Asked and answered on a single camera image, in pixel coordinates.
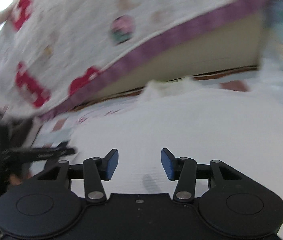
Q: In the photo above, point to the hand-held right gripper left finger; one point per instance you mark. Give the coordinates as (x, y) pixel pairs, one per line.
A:
(112, 165)

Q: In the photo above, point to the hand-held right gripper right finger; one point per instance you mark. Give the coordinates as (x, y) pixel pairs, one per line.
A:
(167, 165)

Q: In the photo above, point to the white bear print quilt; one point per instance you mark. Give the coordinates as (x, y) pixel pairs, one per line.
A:
(81, 30)

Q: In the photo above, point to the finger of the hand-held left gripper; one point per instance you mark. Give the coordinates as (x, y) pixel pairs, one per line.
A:
(44, 152)

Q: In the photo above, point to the beige bed base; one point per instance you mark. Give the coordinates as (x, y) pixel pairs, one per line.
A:
(194, 50)

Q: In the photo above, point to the cream knit cardigan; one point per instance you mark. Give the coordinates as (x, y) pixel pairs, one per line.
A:
(181, 120)

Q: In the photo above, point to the person's left hand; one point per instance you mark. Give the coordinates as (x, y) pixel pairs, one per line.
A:
(14, 180)

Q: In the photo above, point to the white bed sheet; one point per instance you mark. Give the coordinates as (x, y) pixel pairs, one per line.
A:
(281, 80)

